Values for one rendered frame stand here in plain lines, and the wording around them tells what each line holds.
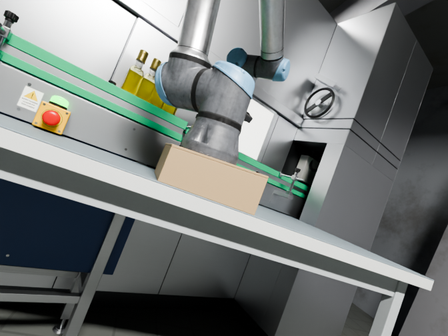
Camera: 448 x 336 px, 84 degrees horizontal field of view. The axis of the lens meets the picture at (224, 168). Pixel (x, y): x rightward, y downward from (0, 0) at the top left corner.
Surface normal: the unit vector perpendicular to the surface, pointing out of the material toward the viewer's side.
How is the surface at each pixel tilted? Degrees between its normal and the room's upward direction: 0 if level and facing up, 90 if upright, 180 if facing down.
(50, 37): 90
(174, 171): 90
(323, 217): 90
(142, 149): 90
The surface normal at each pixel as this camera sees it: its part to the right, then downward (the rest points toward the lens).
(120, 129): 0.52, 0.15
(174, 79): -0.43, 0.04
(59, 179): 0.30, 0.06
